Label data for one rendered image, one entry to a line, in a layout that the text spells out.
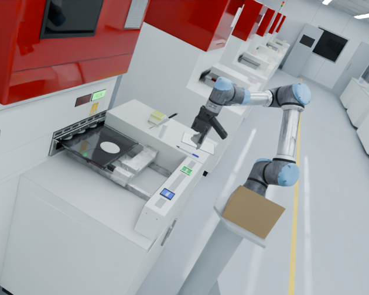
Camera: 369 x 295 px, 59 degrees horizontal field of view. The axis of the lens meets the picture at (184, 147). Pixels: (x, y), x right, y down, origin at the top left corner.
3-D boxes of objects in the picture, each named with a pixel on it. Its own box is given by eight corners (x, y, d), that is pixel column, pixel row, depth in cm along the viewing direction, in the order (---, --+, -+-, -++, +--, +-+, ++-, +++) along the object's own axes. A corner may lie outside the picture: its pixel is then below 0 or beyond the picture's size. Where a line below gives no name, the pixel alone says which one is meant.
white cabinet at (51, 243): (-4, 295, 175) (19, 175, 139) (97, 206, 260) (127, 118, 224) (96, 363, 166) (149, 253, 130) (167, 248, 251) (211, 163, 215)
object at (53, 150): (47, 154, 152) (51, 137, 148) (100, 128, 191) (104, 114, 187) (51, 156, 152) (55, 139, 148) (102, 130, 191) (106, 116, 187)
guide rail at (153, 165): (96, 138, 186) (98, 133, 185) (98, 137, 188) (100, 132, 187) (173, 180, 179) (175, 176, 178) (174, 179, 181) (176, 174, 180)
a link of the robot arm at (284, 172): (276, 187, 175) (291, 90, 183) (299, 189, 163) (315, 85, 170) (260, 182, 169) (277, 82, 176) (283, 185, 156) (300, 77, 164)
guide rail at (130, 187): (66, 154, 163) (67, 149, 161) (68, 153, 164) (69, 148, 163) (153, 204, 155) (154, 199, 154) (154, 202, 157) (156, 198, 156)
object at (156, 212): (133, 230, 137) (143, 205, 130) (178, 175, 185) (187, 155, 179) (152, 241, 135) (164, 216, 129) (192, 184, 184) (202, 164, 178)
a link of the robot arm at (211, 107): (225, 103, 151) (221, 107, 144) (221, 112, 153) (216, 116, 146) (210, 96, 152) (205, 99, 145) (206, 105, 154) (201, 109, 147)
